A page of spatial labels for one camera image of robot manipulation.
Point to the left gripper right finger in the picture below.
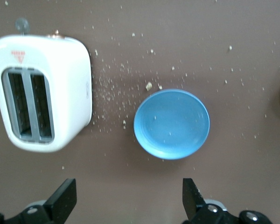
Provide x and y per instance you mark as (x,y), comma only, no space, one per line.
(193,205)

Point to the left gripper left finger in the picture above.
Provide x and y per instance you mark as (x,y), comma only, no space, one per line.
(60,200)

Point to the blue plate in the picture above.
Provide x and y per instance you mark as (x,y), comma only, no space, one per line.
(171,123)

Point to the large bread crumb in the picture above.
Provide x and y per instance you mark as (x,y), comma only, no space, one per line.
(149,86)

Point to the white two-slot toaster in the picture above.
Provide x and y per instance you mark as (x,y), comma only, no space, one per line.
(67,81)

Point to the brown tablecloth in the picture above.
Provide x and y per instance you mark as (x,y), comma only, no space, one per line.
(177,35)

